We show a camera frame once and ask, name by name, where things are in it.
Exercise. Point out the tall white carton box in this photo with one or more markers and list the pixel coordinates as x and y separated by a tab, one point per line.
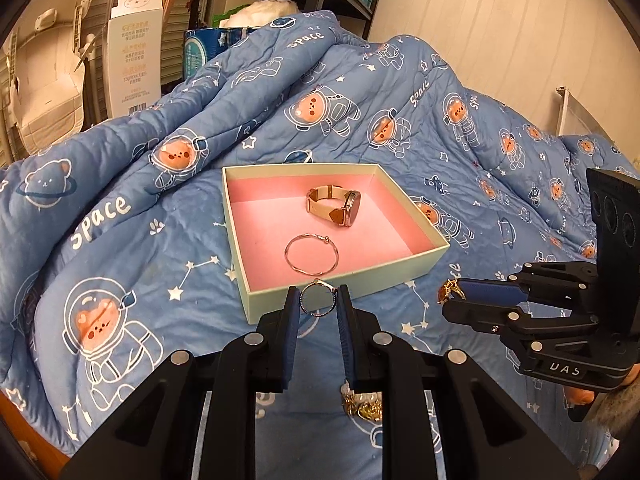
132	60

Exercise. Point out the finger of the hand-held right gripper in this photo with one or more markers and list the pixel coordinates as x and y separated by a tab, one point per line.
475	312
490	291

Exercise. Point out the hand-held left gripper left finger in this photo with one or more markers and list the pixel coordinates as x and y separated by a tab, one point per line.
289	340

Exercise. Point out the cream baby high chair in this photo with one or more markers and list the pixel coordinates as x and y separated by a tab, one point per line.
45	85

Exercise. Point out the white framed panel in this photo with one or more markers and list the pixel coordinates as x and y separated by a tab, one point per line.
575	110

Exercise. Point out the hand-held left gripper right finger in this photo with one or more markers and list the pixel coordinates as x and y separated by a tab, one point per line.
347	340

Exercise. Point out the blue tissue package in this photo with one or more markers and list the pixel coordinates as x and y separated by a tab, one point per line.
200	50

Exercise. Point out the mint green box pink lining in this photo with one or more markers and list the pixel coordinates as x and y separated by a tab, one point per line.
375	282

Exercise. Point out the blue astronaut bear blanket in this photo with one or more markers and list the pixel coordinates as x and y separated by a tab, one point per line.
150	240

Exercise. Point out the blue astronaut bear pillow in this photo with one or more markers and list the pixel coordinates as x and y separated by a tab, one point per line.
595	147

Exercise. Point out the thin rose gold bangle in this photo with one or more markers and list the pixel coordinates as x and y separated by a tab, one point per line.
326	238

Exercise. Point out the louvered closet door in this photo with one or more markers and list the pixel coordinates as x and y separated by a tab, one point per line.
172	45

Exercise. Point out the white fluffy stuffing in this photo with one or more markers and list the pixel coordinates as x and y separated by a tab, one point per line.
260	10

